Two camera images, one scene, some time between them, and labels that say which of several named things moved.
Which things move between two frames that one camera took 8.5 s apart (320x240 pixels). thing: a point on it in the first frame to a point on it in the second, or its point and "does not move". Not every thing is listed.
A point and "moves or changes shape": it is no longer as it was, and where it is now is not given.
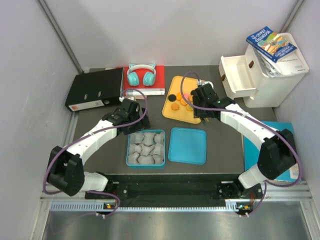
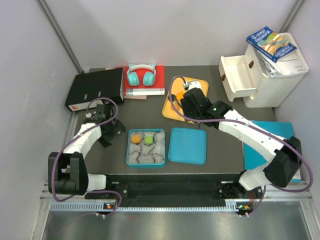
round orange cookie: (187, 107) moves or changes shape
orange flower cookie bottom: (175, 106) does not move
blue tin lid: (187, 146) does not move
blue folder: (251, 152) does not move
